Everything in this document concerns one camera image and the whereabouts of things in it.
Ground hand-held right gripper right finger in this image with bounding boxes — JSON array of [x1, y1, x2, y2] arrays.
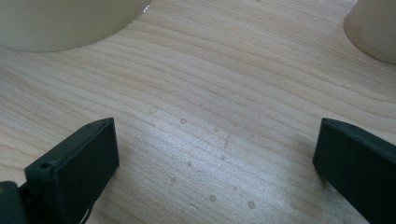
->
[[312, 117, 396, 224]]

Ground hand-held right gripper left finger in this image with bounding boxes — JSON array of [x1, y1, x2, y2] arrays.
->
[[23, 117, 120, 224]]

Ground brown paper cup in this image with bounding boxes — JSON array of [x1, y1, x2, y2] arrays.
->
[[343, 0, 396, 65]]

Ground beige plastic container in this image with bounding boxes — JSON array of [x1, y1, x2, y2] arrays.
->
[[0, 0, 153, 53]]

